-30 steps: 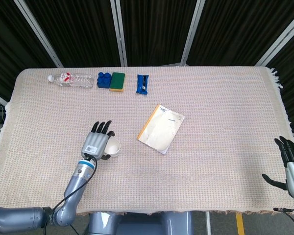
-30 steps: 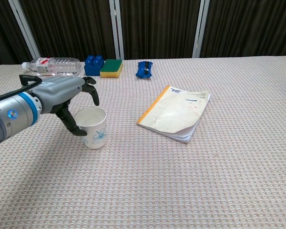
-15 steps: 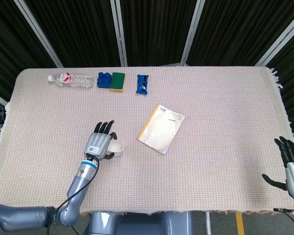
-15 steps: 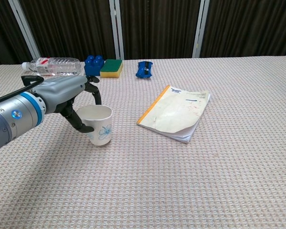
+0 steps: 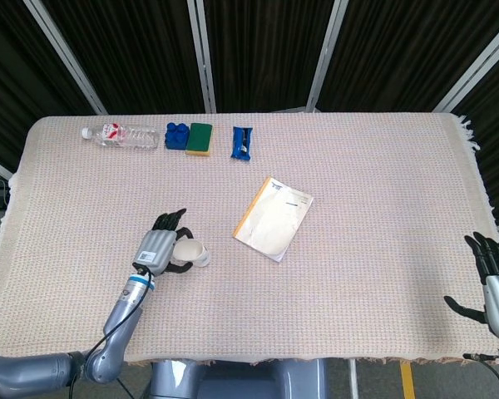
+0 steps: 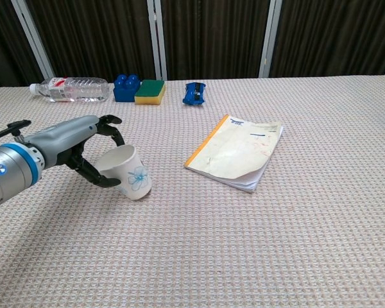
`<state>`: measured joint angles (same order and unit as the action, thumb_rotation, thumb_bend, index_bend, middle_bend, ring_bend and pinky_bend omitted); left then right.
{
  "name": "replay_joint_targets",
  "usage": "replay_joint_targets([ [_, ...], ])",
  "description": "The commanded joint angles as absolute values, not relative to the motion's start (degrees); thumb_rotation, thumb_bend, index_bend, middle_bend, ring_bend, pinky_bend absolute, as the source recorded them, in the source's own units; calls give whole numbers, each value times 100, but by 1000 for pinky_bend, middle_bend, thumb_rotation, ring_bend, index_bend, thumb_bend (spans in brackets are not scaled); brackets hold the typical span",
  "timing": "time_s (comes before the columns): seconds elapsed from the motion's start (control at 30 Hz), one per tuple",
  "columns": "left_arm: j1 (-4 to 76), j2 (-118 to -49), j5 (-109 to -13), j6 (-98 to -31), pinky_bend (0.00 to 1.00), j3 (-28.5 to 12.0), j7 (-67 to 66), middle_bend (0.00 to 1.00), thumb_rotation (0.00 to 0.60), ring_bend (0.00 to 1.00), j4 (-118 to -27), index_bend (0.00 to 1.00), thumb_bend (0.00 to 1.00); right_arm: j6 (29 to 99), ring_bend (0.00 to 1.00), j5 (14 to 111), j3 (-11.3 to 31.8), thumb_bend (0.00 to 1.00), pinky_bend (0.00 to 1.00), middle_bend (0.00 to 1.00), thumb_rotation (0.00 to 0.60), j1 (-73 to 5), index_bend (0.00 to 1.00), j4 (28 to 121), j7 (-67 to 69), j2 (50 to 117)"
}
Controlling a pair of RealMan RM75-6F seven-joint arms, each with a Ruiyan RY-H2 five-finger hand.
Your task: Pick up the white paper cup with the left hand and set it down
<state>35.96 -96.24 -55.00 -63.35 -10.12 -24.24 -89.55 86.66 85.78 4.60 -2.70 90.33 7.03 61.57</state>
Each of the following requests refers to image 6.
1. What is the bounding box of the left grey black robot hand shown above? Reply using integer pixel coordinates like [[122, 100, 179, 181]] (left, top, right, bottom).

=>
[[22, 115, 126, 189]]

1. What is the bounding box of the white paper cup blue flower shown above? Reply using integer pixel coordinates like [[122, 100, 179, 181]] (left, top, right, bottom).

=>
[[94, 144, 153, 201]]

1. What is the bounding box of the clear plastic water bottle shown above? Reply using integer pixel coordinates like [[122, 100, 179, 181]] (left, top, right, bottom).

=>
[[29, 76, 110, 103]]

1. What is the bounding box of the blue plastic building block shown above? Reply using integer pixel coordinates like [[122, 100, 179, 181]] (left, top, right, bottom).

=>
[[112, 74, 142, 103]]

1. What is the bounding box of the yellow green kitchen sponge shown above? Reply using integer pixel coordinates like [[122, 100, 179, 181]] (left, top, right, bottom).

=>
[[134, 80, 166, 106]]

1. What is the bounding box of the blue toy car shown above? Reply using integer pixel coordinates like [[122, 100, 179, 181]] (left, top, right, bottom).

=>
[[182, 81, 207, 106]]

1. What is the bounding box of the woven beige tablecloth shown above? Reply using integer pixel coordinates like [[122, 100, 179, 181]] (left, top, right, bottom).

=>
[[0, 75, 385, 308]]

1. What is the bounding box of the worn notebook yellow spine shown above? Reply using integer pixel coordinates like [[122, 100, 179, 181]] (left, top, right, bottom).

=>
[[184, 114, 284, 194]]

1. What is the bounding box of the black cable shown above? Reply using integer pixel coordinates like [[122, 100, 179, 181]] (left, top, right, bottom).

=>
[[0, 119, 32, 144]]

